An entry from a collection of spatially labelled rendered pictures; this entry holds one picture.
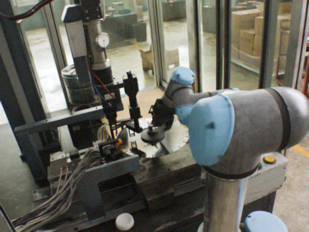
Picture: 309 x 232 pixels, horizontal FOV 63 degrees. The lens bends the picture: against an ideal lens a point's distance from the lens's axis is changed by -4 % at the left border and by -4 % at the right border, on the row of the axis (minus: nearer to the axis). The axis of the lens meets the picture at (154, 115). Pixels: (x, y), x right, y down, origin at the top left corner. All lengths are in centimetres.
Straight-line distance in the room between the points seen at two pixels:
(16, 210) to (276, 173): 113
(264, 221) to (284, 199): 148
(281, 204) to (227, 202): 168
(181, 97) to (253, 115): 43
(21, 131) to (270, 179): 110
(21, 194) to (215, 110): 115
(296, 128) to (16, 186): 130
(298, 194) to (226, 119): 196
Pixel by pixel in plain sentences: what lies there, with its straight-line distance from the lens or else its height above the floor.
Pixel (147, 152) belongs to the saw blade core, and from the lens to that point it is 107.
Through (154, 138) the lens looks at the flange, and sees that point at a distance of 113.
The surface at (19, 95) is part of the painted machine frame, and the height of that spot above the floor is 112.
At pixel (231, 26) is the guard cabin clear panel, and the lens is 129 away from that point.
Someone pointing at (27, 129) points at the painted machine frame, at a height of 104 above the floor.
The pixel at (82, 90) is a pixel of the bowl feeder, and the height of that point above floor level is 100.
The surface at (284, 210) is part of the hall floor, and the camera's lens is 219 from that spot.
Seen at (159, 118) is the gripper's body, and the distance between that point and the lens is 99.
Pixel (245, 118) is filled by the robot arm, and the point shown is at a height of 137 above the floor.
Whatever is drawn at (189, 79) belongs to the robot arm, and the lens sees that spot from 86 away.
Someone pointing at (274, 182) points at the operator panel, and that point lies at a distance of 117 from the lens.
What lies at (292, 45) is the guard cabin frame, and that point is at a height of 134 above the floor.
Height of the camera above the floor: 158
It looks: 28 degrees down
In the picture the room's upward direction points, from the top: 7 degrees counter-clockwise
